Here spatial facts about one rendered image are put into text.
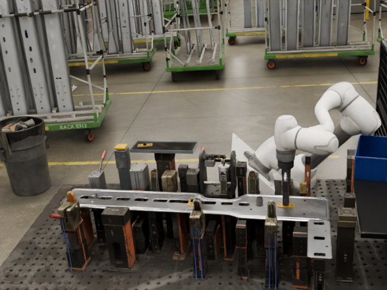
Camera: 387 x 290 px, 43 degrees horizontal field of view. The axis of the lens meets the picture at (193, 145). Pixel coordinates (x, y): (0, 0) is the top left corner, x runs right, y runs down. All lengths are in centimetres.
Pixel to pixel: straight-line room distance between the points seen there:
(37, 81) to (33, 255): 400
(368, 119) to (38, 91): 481
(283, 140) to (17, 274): 152
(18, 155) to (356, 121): 333
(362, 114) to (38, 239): 192
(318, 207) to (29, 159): 325
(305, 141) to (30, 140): 326
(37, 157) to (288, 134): 327
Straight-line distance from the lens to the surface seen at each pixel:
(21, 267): 281
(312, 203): 246
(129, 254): 252
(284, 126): 221
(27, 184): 511
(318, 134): 216
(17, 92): 672
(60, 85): 654
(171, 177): 260
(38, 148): 501
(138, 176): 265
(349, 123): 269
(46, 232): 306
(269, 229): 222
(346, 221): 228
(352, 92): 268
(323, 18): 945
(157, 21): 1181
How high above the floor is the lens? 220
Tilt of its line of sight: 22 degrees down
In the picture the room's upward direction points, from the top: 5 degrees counter-clockwise
